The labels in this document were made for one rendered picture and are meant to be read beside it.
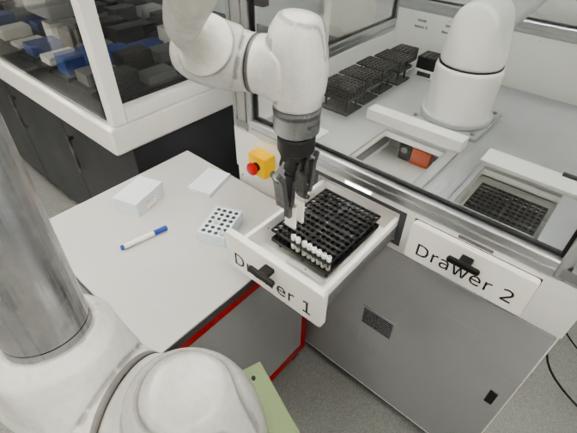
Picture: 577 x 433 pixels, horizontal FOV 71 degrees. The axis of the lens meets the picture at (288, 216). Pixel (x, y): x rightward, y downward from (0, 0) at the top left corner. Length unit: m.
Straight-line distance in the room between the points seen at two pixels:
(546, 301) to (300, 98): 0.68
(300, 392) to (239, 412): 1.25
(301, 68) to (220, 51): 0.13
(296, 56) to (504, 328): 0.80
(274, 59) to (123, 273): 0.71
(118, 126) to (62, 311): 1.04
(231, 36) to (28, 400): 0.57
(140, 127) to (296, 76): 0.93
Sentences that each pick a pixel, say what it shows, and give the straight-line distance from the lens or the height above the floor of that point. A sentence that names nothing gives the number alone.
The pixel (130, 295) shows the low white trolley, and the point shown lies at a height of 0.76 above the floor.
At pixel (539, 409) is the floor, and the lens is 1.99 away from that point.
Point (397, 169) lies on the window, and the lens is 1.02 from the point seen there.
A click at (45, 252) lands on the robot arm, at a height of 1.27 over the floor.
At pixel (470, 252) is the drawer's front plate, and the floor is 0.93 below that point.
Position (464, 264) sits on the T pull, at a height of 0.91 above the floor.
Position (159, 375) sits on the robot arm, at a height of 1.14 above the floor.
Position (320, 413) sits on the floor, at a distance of 1.72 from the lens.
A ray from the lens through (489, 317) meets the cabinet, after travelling 1.13.
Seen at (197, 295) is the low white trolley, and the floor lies 0.76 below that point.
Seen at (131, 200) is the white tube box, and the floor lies 0.81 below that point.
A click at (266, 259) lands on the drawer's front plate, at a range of 0.89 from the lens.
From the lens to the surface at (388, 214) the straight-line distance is 1.09.
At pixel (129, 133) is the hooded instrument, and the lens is 1.52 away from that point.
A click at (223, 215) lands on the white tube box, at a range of 1.21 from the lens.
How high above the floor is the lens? 1.58
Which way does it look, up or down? 41 degrees down
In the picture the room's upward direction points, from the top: 1 degrees clockwise
